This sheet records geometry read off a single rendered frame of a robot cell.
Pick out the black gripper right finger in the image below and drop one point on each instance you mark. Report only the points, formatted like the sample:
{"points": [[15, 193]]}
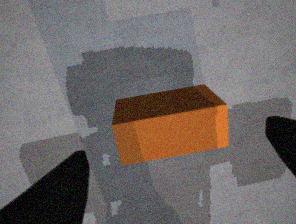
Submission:
{"points": [[281, 132]]}

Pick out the orange block with dark square face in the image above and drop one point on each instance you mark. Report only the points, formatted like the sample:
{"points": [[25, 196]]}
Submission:
{"points": [[169, 123]]}

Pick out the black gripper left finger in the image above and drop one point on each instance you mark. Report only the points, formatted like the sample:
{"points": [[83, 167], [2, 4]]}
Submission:
{"points": [[60, 197]]}

